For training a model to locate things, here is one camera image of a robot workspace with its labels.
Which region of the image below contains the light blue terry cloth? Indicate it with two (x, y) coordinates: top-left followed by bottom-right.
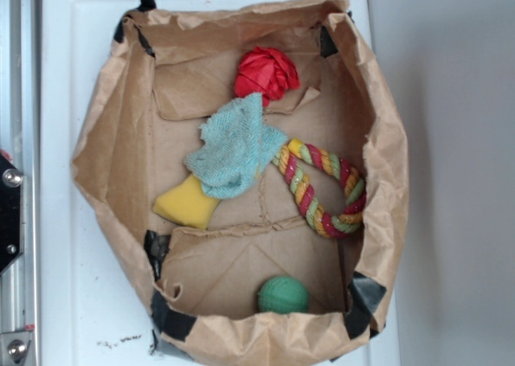
(185, 93), (288, 199)

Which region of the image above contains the brown paper bag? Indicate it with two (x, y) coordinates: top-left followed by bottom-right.
(72, 0), (409, 365)

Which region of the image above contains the yellow sponge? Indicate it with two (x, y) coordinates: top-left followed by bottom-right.
(153, 174), (220, 230)

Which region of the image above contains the crumpled red paper ball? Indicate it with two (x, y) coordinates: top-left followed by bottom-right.
(233, 47), (300, 107)

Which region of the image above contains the green rubber ball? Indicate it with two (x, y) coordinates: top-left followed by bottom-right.
(257, 276), (309, 314)

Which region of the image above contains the white plastic tray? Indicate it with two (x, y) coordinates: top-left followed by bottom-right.
(38, 0), (402, 366)

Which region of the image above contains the multicolour rope ring toy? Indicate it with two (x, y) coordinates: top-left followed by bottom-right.
(273, 138), (367, 239)

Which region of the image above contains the black metal bracket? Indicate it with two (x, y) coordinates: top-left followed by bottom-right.
(0, 150), (23, 274)

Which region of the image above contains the aluminium frame rail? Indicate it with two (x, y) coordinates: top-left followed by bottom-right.
(1, 0), (42, 365)

